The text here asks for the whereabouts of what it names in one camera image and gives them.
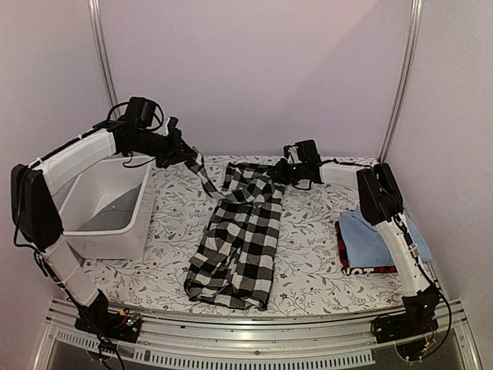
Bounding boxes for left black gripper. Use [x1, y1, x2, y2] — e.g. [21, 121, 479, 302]
[128, 126, 197, 168]

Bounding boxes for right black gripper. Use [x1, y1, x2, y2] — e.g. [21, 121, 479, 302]
[267, 158, 307, 186]

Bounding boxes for black white plaid shirt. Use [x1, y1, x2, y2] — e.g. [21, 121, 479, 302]
[183, 155, 285, 311]

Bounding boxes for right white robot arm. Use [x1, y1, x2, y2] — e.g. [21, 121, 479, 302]
[273, 159, 441, 336]

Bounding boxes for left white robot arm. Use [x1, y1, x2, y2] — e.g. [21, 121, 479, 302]
[11, 122, 200, 335]

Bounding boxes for folded light blue shirt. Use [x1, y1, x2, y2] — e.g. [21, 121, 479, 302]
[338, 206, 432, 267]

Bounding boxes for white plastic bin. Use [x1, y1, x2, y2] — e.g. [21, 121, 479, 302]
[59, 156, 156, 260]

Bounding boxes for floral white tablecloth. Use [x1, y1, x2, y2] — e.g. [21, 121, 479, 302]
[82, 164, 402, 317]

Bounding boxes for folded red black shirt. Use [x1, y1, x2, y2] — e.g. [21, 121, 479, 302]
[335, 221, 397, 276]

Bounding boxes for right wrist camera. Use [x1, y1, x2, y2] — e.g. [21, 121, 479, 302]
[283, 139, 320, 164]

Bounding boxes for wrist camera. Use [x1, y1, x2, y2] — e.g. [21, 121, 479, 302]
[124, 96, 163, 130]
[283, 139, 320, 164]

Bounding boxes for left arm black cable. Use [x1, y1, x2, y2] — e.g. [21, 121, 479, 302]
[106, 100, 166, 134]

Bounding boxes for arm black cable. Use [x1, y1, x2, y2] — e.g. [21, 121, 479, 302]
[327, 157, 454, 359]
[106, 100, 166, 134]

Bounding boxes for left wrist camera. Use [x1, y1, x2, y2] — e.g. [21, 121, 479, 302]
[124, 96, 163, 130]

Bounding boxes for left aluminium frame post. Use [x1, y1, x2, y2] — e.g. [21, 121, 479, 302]
[87, 0, 118, 107]

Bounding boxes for aluminium frame post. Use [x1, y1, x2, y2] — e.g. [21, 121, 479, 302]
[378, 0, 424, 162]
[87, 0, 118, 107]

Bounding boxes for aluminium front rail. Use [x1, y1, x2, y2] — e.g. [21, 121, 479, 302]
[33, 298, 486, 369]

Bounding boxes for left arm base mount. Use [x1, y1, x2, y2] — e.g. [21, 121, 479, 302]
[75, 294, 142, 343]

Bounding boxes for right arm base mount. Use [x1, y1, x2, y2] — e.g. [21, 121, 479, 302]
[371, 290, 440, 362]

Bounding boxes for right aluminium frame post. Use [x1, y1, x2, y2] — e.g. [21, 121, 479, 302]
[378, 0, 424, 162]

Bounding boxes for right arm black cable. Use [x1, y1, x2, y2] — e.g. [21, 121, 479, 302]
[327, 157, 454, 359]

